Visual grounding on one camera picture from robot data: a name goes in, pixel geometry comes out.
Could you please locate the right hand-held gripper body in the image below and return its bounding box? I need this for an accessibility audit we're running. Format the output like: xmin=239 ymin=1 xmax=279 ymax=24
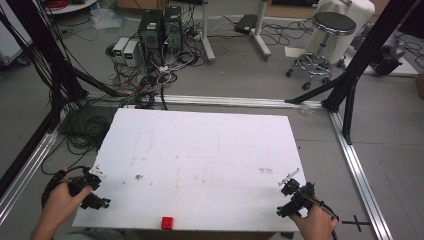
xmin=278 ymin=168 xmax=316 ymax=214

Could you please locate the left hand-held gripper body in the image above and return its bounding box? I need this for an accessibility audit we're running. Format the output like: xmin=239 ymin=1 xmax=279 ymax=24
xmin=67 ymin=168 xmax=102 ymax=201

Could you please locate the person's left hand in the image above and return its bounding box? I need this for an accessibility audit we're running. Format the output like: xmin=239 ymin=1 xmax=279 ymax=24
xmin=42 ymin=171 xmax=93 ymax=232

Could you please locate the person's right hand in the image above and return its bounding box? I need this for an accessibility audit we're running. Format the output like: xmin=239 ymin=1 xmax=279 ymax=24
xmin=289 ymin=195 xmax=340 ymax=240

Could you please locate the small red block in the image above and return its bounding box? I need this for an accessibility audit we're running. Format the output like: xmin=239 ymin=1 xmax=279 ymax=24
xmin=161 ymin=216 xmax=175 ymax=231

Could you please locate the white power supply unit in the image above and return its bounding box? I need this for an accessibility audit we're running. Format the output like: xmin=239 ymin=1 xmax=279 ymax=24
xmin=112 ymin=36 xmax=130 ymax=64
xmin=123 ymin=40 xmax=141 ymax=68

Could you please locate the dark machine on white board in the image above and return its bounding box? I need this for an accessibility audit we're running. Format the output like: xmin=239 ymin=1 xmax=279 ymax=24
xmin=343 ymin=34 xmax=420 ymax=78

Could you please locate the white table stand leg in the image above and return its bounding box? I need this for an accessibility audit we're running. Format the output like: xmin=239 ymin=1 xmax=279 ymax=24
xmin=249 ymin=0 xmax=273 ymax=62
xmin=199 ymin=0 xmax=216 ymax=65

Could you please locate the black computer tower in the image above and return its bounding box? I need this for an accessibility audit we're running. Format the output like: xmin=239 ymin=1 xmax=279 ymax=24
xmin=137 ymin=9 xmax=165 ymax=68
xmin=163 ymin=5 xmax=184 ymax=54

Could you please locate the black round stool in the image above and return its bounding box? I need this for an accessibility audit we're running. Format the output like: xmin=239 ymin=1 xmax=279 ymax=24
xmin=285 ymin=11 xmax=358 ymax=92

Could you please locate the clear plastic bag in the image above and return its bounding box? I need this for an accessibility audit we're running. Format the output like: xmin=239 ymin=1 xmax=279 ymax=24
xmin=89 ymin=7 xmax=128 ymax=32

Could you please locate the round white table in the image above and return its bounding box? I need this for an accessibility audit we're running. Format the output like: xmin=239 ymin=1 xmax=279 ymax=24
xmin=44 ymin=0 xmax=99 ymax=16

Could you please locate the flat black box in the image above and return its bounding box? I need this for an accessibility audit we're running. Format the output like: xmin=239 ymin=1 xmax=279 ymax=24
xmin=233 ymin=13 xmax=258 ymax=36

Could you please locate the white covered bulky object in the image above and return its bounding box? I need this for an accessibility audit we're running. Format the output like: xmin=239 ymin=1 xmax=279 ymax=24
xmin=304 ymin=0 xmax=376 ymax=65

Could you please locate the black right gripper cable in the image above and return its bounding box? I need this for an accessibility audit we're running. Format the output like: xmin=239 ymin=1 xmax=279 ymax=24
xmin=301 ymin=191 xmax=341 ymax=240

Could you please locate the aluminium frame rail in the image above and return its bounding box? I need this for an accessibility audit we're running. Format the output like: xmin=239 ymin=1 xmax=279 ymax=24
xmin=87 ymin=93 xmax=324 ymax=110
xmin=329 ymin=110 xmax=395 ymax=240
xmin=0 ymin=109 xmax=68 ymax=225

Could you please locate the black frame post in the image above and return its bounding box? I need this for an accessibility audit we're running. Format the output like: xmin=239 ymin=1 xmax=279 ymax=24
xmin=5 ymin=0 xmax=88 ymax=101
xmin=285 ymin=0 xmax=420 ymax=146

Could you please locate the tangle of floor cables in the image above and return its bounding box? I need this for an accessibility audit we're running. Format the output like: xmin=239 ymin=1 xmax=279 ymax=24
xmin=104 ymin=6 xmax=208 ymax=111

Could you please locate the bundle of black cables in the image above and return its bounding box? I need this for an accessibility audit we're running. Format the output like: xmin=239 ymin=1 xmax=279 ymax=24
xmin=0 ymin=0 xmax=88 ymax=134

